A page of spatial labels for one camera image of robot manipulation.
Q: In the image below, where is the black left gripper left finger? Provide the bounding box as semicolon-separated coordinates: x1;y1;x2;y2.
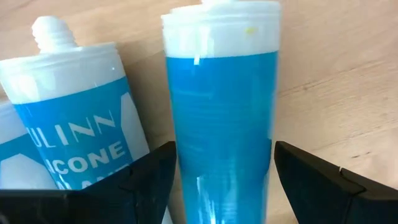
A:
0;141;178;224

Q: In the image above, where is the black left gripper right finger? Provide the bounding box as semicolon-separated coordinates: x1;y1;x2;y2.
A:
273;140;398;224

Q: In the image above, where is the blue silicone tube white cap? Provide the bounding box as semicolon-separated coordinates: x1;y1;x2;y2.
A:
0;16;150;190
0;99;58;190
160;0;282;224

